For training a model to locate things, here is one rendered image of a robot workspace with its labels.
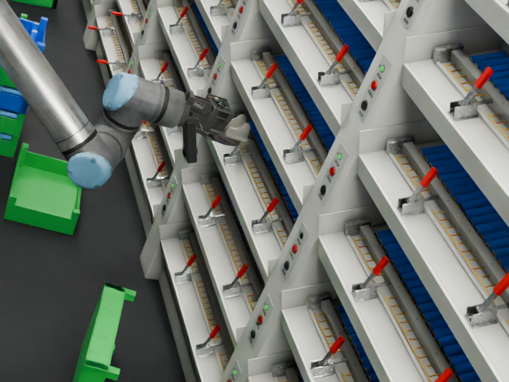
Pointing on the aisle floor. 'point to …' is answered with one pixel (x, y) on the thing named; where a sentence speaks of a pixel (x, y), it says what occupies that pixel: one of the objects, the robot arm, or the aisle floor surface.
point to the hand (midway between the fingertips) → (248, 141)
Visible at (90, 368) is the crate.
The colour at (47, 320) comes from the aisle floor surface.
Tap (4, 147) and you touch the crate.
